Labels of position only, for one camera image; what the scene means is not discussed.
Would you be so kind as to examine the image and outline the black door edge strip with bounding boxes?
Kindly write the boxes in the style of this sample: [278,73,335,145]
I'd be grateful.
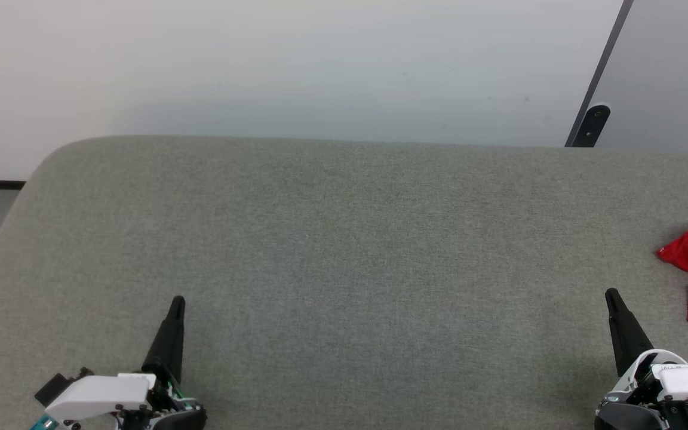
[565,0,635,148]

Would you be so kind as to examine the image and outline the black rounded door bracket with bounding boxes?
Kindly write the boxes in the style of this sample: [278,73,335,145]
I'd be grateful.
[572,105,612,148]

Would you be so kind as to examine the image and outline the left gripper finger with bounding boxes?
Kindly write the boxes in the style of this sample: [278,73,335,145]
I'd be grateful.
[142,296,187,386]

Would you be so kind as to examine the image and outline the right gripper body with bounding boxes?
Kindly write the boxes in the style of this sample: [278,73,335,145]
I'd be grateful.
[595,349,688,430]

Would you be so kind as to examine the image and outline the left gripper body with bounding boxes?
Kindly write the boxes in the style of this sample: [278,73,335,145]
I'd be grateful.
[44,373,208,430]

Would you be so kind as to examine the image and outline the grey door panel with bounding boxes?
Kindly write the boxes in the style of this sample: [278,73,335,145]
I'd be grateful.
[589,0,688,159]

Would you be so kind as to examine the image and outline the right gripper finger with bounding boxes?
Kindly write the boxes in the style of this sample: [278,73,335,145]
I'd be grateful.
[604,288,655,377]

